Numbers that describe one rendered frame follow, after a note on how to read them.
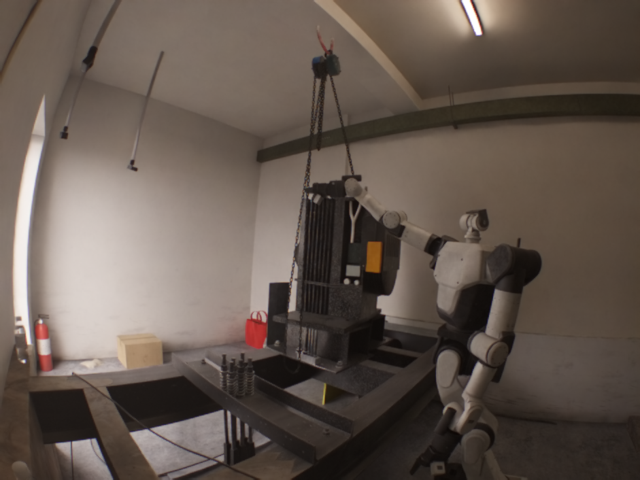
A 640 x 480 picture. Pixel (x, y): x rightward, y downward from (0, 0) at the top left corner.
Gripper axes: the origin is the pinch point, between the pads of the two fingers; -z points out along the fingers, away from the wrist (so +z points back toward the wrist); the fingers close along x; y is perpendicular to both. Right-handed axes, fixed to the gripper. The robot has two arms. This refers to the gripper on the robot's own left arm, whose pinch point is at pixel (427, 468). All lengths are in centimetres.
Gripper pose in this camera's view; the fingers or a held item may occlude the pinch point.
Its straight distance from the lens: 117.2
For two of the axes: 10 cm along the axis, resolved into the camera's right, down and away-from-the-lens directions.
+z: 3.5, -9.4, 0.0
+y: 0.9, 0.3, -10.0
